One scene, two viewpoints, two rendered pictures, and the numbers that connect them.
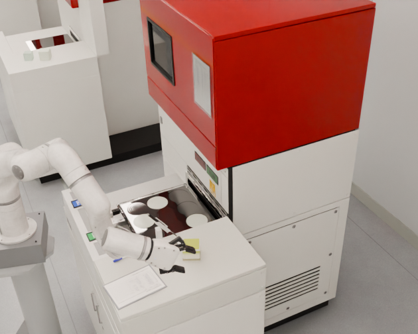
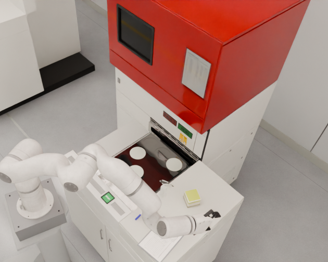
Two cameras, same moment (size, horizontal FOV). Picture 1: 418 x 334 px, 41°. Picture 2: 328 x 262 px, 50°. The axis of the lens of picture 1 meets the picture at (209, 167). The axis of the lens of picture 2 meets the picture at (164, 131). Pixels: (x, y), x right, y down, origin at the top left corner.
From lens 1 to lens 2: 1.09 m
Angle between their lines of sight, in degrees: 22
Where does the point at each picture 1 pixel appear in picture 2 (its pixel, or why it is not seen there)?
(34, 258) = (58, 222)
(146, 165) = (71, 92)
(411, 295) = (275, 166)
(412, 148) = not seen: hidden behind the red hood
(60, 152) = (116, 169)
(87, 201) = (146, 205)
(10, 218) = (35, 199)
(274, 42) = (255, 36)
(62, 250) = not seen: hidden behind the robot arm
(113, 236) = (172, 228)
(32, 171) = (85, 183)
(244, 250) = (224, 188)
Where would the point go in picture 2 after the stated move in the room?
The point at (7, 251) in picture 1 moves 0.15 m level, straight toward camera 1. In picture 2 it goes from (37, 224) to (53, 245)
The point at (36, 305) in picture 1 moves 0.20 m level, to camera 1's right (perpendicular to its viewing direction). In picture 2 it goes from (54, 246) to (87, 237)
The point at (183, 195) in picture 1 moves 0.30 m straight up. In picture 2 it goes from (154, 142) to (156, 109)
